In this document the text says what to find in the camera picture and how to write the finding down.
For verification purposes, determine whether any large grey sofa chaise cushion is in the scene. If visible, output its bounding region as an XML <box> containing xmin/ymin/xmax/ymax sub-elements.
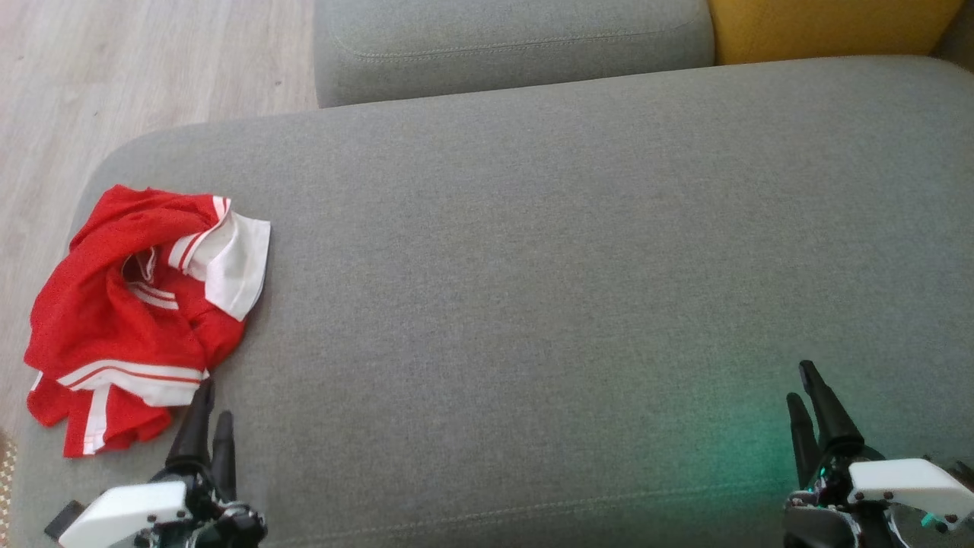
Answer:
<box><xmin>11</xmin><ymin>55</ymin><xmax>974</xmax><ymax>548</ymax></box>

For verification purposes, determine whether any beige woven rug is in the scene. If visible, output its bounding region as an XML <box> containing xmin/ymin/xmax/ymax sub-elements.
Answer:
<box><xmin>0</xmin><ymin>430</ymin><xmax>18</xmax><ymax>526</ymax></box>

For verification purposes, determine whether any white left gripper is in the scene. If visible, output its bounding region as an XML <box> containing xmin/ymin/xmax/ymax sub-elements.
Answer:
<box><xmin>59</xmin><ymin>378</ymin><xmax>266</xmax><ymax>548</ymax></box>

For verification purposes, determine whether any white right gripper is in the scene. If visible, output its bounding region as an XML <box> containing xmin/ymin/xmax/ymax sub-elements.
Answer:
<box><xmin>785</xmin><ymin>360</ymin><xmax>974</xmax><ymax>548</ymax></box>

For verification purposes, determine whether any red Bulls 23 jersey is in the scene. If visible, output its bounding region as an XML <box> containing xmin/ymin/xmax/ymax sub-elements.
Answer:
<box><xmin>24</xmin><ymin>185</ymin><xmax>272</xmax><ymax>408</ymax></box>

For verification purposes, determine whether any yellow sofa back cushion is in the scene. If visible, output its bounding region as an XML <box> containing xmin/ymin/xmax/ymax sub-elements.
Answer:
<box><xmin>708</xmin><ymin>0</ymin><xmax>967</xmax><ymax>66</ymax></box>

